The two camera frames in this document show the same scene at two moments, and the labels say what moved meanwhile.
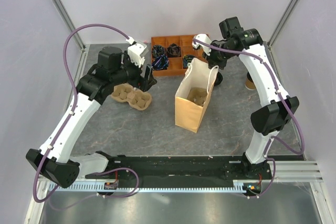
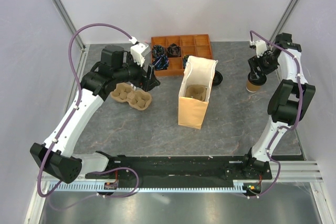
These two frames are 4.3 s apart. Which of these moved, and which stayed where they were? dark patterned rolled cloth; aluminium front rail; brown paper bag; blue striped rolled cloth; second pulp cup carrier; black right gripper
Moved: black right gripper; brown paper bag
Stayed: second pulp cup carrier; aluminium front rail; blue striped rolled cloth; dark patterned rolled cloth
